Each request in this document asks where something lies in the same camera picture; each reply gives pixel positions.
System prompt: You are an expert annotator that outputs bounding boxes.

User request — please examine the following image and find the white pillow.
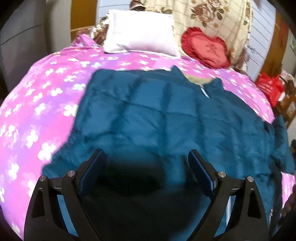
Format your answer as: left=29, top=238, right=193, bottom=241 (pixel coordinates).
left=103, top=9, right=180, bottom=58

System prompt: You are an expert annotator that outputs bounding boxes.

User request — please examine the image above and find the pink floral bedspread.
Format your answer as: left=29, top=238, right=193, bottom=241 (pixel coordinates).
left=0, top=33, right=296, bottom=240

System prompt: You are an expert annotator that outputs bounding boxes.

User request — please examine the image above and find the person's right hand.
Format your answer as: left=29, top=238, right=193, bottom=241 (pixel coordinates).
left=281, top=185, right=296, bottom=218

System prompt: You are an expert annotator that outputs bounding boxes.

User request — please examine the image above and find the red heart-shaped cushion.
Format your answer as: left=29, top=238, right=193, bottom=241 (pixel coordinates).
left=181, top=27, right=231, bottom=69

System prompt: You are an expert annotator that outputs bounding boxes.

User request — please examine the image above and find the wooden chair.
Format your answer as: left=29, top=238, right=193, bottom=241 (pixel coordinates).
left=275, top=77, right=295, bottom=129

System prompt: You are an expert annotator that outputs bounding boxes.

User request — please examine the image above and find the cream floral sheet on headboard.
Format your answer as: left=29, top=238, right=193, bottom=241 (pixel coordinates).
left=92, top=0, right=253, bottom=70

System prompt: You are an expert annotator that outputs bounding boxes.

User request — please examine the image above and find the red shopping bag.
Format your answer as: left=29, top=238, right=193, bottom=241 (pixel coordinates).
left=255, top=73, right=285, bottom=108

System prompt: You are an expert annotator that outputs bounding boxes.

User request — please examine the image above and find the grey refrigerator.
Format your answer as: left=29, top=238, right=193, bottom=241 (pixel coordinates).
left=1, top=0, right=48, bottom=92

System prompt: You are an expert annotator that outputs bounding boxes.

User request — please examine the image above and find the teal quilted down jacket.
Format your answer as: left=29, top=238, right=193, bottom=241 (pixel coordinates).
left=42, top=67, right=295, bottom=240

